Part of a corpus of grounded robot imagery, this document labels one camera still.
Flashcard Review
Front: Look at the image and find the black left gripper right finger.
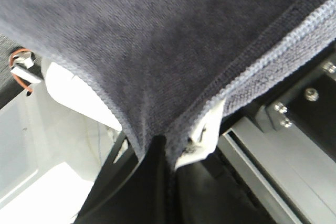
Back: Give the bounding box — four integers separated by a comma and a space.
176, 153, 265, 223

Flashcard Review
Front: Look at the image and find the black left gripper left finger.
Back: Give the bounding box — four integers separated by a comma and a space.
75, 136, 169, 223

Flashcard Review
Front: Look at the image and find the dark navy towel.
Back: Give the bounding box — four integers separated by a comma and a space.
1, 0, 335, 223

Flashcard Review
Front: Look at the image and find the white towel care label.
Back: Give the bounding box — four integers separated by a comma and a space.
175, 99, 225, 170

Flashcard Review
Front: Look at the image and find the white plastic housing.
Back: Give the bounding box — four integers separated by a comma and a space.
41, 59, 122, 131

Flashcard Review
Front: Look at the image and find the aluminium frame rail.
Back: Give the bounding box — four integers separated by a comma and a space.
218, 118, 335, 223

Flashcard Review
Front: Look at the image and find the black metal bracket with bolts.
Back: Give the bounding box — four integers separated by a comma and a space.
253, 50, 336, 134

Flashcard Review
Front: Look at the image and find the orange cable with connector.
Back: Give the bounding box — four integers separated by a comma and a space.
8, 47, 43, 94

